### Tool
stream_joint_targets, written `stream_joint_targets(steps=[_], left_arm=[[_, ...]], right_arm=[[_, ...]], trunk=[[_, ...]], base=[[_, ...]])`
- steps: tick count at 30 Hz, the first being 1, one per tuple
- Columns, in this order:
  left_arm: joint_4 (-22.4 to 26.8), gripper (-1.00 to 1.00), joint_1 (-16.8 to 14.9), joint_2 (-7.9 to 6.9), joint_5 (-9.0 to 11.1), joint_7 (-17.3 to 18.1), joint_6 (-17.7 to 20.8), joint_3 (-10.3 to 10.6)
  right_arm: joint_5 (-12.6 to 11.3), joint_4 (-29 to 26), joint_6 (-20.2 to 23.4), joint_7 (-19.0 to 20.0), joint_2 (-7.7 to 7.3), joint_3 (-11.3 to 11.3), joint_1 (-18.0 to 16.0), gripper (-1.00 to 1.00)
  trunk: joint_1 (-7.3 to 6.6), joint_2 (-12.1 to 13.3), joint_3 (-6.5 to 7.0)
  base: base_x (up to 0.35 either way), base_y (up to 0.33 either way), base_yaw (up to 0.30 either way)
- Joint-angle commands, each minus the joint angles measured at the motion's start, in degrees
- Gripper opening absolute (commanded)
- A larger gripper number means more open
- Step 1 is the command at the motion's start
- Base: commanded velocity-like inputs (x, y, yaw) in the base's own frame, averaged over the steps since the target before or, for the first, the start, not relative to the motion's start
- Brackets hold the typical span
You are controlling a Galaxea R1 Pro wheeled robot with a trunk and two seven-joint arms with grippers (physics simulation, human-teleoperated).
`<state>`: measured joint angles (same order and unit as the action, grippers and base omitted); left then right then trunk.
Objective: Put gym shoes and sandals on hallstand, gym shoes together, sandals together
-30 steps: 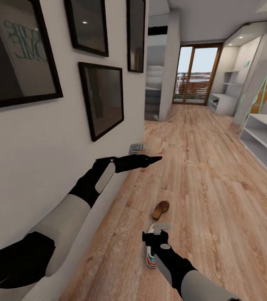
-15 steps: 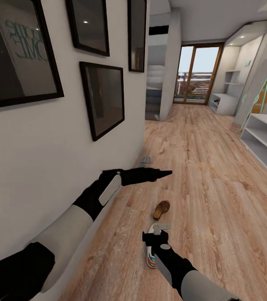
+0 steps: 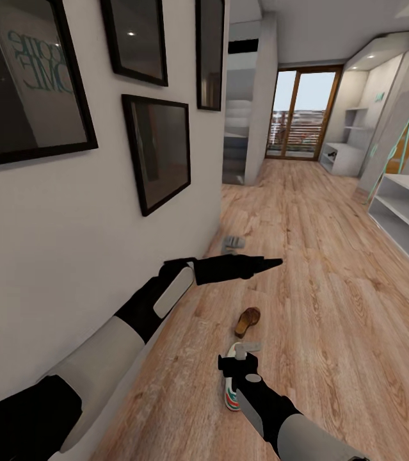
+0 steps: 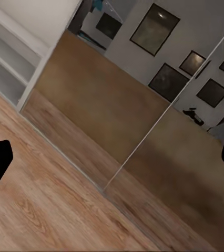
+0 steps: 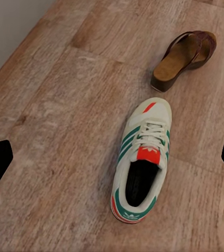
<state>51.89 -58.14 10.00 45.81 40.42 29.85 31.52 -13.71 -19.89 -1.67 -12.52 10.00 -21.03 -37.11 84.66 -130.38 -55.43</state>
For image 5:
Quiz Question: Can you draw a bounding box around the sandal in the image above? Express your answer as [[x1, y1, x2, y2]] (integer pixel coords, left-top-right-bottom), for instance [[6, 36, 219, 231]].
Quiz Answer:
[[150, 30, 217, 92]]

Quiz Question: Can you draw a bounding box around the gym shoe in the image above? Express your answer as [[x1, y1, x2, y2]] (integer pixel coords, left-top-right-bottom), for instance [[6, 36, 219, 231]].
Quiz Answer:
[[110, 97, 172, 224]]

